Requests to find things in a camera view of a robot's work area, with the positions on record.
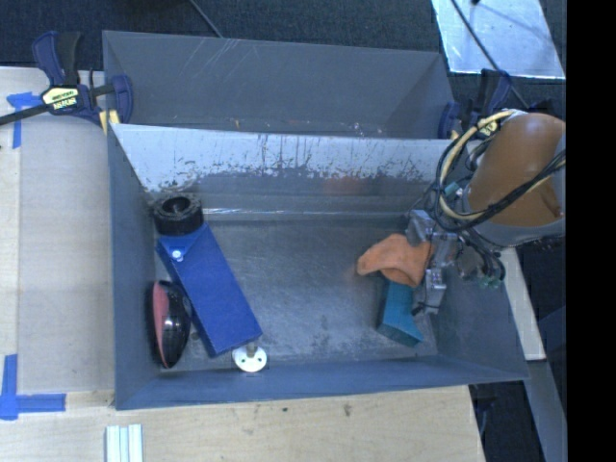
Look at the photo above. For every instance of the pale wood flat board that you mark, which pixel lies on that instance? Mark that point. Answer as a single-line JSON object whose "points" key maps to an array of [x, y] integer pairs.
{"points": [[62, 258]]}

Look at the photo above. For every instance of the black ribbed round cap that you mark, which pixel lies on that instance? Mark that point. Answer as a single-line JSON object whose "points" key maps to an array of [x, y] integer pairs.
{"points": [[178, 215]]}

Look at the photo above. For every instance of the red and black oval brush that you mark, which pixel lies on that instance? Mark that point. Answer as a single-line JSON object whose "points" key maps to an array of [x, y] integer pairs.
{"points": [[169, 325]]}

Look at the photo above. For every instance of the teal flat block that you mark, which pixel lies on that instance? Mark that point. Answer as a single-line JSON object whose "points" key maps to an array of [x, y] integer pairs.
{"points": [[398, 313]]}

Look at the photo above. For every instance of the orange cloth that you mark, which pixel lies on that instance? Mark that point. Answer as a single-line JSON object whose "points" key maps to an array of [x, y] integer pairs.
{"points": [[394, 258]]}

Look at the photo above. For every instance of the grey metal bin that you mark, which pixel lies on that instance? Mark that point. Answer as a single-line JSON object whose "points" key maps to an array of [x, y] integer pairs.
{"points": [[308, 282]]}

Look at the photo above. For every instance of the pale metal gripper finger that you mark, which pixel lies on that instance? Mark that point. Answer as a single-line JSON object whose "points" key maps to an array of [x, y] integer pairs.
{"points": [[423, 301], [437, 281]]}

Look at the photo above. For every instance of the blue flat box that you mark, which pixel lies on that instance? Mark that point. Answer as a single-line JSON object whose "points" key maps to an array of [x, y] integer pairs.
{"points": [[212, 291]]}

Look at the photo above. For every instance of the white disc with stem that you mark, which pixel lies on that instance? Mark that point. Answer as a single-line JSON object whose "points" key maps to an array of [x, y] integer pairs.
{"points": [[249, 359]]}

